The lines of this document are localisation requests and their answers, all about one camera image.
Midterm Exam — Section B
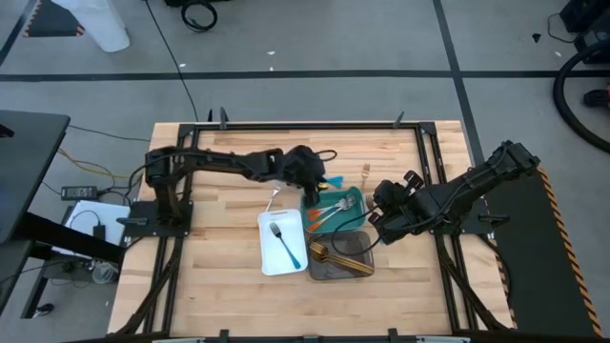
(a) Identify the teal plastic bin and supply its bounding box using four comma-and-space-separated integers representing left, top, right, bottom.
300, 186, 367, 235

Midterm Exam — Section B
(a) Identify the black power brick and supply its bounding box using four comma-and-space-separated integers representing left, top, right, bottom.
60, 185, 100, 202

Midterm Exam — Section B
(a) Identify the black desk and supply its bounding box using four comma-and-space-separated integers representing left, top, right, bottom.
0, 110, 126, 318

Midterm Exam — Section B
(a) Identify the black equipment box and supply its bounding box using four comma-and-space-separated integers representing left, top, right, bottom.
559, 0, 610, 66

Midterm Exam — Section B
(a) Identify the white plastic bin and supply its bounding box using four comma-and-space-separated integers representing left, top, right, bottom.
256, 208, 310, 277

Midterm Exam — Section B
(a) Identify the thick black hose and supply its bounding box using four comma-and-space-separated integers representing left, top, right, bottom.
552, 45, 610, 155

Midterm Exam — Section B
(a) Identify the large black hazard-striped mat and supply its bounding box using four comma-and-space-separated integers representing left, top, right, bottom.
476, 166, 606, 339

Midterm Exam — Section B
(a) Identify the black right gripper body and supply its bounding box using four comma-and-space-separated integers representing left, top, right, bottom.
378, 179, 433, 245

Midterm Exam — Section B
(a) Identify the small black hazard-striped mat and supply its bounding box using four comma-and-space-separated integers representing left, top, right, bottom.
22, 0, 87, 39

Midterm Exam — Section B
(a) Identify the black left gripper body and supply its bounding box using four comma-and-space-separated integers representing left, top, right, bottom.
280, 145, 328, 190

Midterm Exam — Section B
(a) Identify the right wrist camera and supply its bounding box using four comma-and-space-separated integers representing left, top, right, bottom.
401, 169, 426, 192

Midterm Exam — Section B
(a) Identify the thin black floor cable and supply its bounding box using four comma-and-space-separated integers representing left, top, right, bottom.
68, 124, 153, 143

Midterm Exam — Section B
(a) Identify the coiled black cable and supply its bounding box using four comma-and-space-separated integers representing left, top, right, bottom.
179, 0, 219, 34

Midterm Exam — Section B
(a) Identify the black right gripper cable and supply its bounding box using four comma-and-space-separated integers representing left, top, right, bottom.
330, 209, 383, 257

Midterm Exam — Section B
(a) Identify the black aluminium table frame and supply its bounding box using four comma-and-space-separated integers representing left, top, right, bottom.
108, 107, 516, 343

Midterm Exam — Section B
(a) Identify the smoky grey transparent bin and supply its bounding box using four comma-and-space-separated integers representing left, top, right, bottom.
307, 231, 376, 282

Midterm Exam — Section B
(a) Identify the black cable with yellow tag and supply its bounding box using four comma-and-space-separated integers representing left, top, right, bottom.
312, 148, 339, 190

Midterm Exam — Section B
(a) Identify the black and red object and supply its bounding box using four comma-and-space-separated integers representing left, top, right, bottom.
582, 85, 610, 109

